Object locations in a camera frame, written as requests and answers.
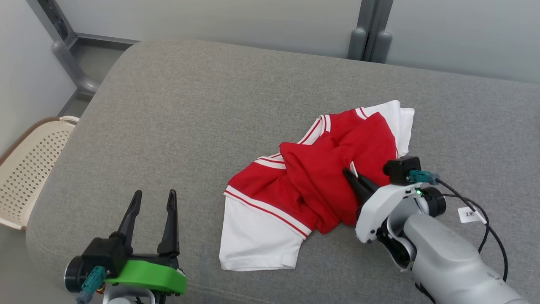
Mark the cream perforated laundry basket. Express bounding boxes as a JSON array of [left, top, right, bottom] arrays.
[[0, 116, 80, 231]]

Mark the grey vertical metal profile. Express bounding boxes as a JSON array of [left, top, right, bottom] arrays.
[[356, 0, 396, 62]]

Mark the white paper cable tag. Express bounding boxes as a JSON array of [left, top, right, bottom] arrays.
[[458, 206, 486, 224]]

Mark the grey metal floor rail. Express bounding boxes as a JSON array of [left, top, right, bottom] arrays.
[[74, 33, 140, 46]]

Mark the red shirt with white sleeves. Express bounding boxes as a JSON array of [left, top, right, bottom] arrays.
[[219, 100, 415, 271]]

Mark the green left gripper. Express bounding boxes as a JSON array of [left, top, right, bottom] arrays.
[[105, 189, 187, 304]]

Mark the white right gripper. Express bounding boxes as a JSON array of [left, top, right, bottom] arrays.
[[343, 168, 422, 244]]

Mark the grey bent metal tube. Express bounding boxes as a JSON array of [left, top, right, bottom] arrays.
[[26, 0, 101, 94]]

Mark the grey cylinder post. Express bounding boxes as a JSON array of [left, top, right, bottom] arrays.
[[371, 30, 393, 64], [348, 27, 367, 60]]

